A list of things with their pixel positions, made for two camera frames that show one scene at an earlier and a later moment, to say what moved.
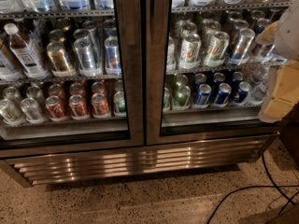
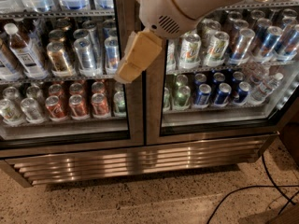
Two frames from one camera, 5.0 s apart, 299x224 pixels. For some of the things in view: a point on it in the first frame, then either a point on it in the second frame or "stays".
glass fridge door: (72, 67) stays
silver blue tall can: (86, 58) stays
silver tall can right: (243, 42) stays
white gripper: (289, 36) to (157, 11)
